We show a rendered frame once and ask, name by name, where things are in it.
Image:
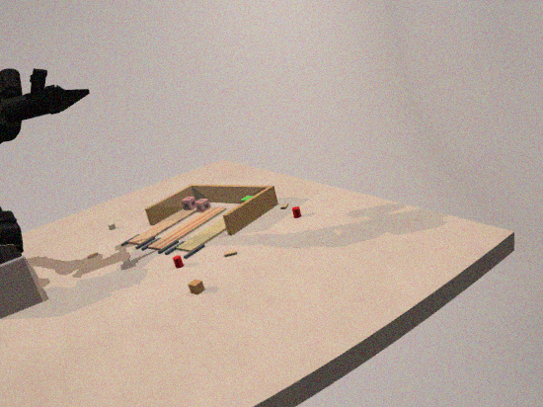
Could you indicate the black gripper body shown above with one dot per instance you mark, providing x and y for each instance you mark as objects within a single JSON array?
[{"x": 40, "y": 106}]

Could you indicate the pale yellow flat strip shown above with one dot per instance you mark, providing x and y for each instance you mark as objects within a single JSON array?
[{"x": 203, "y": 237}]

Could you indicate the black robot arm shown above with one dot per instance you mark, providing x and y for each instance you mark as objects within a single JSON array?
[{"x": 11, "y": 116}]

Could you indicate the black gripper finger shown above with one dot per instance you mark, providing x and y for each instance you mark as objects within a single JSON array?
[{"x": 69, "y": 97}]

